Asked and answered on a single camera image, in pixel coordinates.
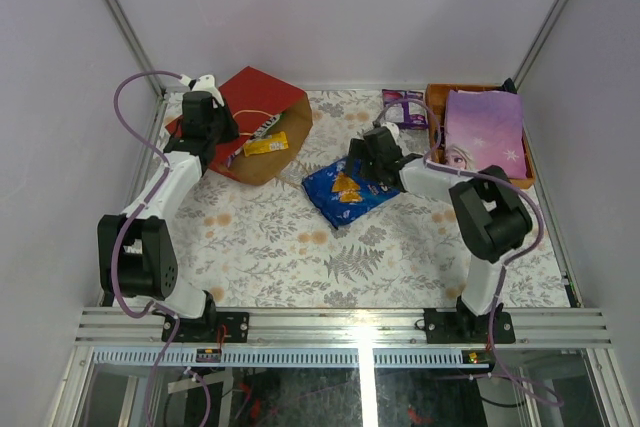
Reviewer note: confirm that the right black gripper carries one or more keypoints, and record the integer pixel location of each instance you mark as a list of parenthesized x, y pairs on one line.
[(357, 149)]

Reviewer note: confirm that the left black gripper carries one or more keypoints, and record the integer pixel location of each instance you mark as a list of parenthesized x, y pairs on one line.
[(223, 123)]

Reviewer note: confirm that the blue chips bag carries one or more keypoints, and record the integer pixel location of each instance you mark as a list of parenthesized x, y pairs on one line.
[(342, 198)]

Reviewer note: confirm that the purple snack packet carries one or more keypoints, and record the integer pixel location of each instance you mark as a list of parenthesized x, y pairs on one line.
[(401, 109)]

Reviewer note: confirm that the red brown paper bag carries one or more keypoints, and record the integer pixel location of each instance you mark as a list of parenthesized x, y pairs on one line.
[(261, 105)]

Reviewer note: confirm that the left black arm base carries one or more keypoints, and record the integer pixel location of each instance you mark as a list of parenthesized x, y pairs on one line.
[(220, 324)]

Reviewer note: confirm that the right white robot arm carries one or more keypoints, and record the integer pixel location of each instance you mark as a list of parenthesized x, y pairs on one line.
[(492, 220)]

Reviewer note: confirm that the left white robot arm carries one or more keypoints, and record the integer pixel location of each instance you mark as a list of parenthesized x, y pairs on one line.
[(137, 261)]

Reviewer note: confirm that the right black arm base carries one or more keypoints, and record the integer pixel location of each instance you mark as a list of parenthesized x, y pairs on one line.
[(461, 326)]

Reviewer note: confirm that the yellow candy bar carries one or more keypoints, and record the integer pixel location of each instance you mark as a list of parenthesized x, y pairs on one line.
[(267, 144)]

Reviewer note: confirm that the purple Frozen cloth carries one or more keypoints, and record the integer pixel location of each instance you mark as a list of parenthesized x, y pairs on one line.
[(483, 129)]

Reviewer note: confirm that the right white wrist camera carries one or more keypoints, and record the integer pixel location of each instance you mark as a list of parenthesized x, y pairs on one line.
[(392, 128)]

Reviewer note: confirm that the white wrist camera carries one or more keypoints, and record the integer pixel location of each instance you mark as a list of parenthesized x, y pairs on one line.
[(392, 128), (205, 83)]

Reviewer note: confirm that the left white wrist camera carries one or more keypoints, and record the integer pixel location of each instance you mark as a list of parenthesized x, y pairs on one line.
[(205, 83)]

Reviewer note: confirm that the aluminium front rail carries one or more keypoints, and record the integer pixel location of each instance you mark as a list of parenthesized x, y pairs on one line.
[(535, 328)]

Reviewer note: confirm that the grey slotted cable duct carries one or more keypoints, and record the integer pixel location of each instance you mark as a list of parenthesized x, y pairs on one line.
[(292, 357)]

